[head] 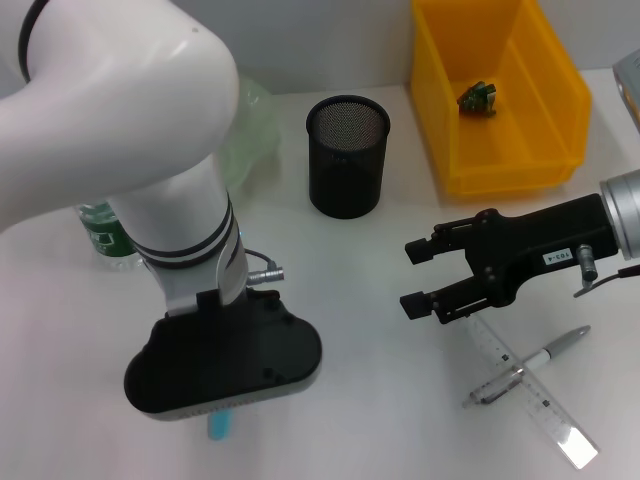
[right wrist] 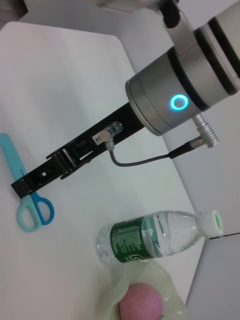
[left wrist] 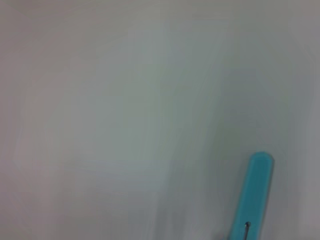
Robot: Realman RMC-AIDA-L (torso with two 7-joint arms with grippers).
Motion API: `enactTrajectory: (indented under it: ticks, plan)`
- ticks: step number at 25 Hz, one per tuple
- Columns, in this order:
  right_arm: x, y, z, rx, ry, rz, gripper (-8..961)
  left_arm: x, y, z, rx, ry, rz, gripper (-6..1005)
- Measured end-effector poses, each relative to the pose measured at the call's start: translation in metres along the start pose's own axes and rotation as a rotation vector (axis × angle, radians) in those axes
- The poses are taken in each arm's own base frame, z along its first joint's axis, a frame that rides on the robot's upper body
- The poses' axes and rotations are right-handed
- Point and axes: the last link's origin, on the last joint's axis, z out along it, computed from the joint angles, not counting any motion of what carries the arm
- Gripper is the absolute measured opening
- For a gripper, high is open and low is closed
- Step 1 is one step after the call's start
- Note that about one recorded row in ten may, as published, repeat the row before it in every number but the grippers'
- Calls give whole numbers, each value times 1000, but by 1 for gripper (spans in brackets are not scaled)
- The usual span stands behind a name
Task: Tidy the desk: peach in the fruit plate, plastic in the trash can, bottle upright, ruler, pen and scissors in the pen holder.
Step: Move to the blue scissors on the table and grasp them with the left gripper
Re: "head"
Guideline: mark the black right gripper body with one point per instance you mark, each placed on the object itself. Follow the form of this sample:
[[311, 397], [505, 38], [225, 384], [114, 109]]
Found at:
[[540, 240]]

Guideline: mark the blue scissors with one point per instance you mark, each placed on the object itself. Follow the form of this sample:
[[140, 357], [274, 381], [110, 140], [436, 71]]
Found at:
[[220, 427]]

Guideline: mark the green plastic wrapper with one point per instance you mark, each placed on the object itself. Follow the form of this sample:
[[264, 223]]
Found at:
[[477, 100]]

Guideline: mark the grey marker pen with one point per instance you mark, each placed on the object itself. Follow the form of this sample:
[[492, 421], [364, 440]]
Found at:
[[540, 357]]

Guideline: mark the black mesh pen holder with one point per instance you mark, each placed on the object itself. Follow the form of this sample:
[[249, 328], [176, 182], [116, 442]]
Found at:
[[345, 170]]

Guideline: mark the yellow plastic storage bin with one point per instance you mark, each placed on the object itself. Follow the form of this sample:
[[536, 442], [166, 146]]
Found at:
[[500, 125]]

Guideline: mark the clear water bottle green label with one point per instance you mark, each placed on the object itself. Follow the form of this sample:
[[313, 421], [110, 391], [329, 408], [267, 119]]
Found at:
[[107, 240]]

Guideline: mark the pale green glass fruit plate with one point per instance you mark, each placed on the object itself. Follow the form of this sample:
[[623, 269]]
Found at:
[[255, 130]]

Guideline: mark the transparent plastic ruler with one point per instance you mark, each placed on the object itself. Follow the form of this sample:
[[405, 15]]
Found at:
[[550, 410]]

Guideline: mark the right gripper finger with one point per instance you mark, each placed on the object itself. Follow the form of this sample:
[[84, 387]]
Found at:
[[440, 240], [450, 302]]

